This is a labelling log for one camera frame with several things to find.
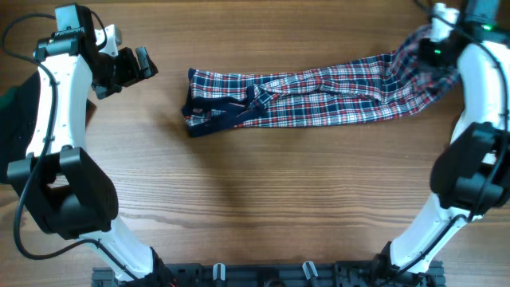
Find plaid sleeveless shirt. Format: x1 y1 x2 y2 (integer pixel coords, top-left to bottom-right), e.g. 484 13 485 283
182 26 460 137

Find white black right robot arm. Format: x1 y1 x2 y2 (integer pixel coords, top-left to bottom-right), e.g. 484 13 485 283
366 23 509 286

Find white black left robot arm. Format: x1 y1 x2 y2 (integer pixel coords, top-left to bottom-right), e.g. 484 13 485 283
7 25 175 286

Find green folded shirt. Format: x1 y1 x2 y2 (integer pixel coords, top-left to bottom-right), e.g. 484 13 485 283
0 86 18 109

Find black folded polo shirt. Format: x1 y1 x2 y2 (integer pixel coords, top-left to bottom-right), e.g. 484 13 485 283
1 72 41 184

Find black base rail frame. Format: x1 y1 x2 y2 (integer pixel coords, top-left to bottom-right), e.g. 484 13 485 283
91 261 446 287

